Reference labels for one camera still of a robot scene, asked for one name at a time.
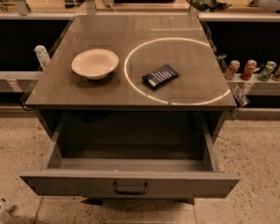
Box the grey cabinet with top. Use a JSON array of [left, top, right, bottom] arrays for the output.
[[24, 14, 238, 145]]

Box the open grey top drawer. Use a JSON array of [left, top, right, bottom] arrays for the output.
[[21, 112, 240, 200]]

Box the left red soda can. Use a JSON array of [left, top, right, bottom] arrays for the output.
[[224, 60, 240, 80]]

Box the red soda can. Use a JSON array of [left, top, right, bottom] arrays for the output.
[[240, 60, 258, 80], [224, 60, 240, 80]]

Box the right red soda can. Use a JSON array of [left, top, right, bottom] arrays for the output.
[[240, 60, 258, 80]]

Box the green soda can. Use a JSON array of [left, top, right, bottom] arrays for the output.
[[258, 61, 276, 82]]

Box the dark blue snack packet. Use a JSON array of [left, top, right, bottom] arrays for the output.
[[142, 64, 179, 90]]

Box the white ceramic bowl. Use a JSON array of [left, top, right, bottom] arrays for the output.
[[71, 49, 119, 80]]

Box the black drawer handle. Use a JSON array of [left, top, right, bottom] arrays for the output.
[[113, 182, 148, 195]]

